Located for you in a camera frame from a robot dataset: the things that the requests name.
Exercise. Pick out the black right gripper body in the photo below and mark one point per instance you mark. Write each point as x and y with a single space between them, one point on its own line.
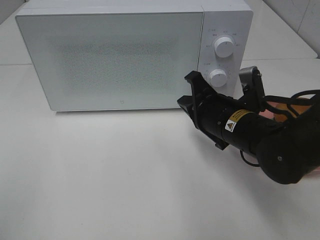
212 110

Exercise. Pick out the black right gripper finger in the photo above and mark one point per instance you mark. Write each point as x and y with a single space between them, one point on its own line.
195 78
186 103

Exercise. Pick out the pink round plate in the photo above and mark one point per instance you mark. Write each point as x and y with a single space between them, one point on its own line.
300 109

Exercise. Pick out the white microwave door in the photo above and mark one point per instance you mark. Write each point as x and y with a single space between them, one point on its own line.
113 61

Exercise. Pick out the toy burger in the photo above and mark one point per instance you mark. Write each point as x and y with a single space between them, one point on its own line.
286 101

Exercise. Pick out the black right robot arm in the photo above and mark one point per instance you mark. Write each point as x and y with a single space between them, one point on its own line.
282 133

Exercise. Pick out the lower white microwave knob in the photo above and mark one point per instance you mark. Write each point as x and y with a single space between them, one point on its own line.
218 78

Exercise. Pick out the white microwave knob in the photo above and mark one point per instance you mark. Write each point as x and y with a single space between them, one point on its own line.
218 78
224 46

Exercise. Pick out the upper white microwave knob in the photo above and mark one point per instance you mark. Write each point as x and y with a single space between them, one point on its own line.
224 46

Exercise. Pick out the white microwave oven body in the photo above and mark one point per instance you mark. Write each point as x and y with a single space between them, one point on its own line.
231 18

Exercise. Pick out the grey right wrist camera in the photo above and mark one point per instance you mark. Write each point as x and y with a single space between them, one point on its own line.
252 88

